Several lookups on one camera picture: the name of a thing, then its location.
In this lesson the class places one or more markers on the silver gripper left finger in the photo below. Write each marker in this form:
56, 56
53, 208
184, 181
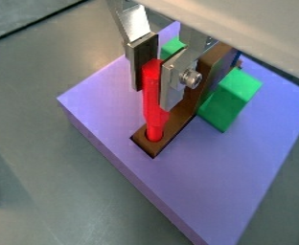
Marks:
140, 41

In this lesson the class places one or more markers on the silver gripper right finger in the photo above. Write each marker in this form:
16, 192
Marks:
178, 68

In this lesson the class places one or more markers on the red stepped peg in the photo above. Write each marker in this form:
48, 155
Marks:
153, 114

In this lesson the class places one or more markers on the brown L-shaped board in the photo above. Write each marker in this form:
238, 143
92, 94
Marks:
214, 66

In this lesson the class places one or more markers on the green block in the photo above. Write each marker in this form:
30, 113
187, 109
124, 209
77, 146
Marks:
228, 97

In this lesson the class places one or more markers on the purple base block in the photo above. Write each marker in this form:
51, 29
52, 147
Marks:
224, 185

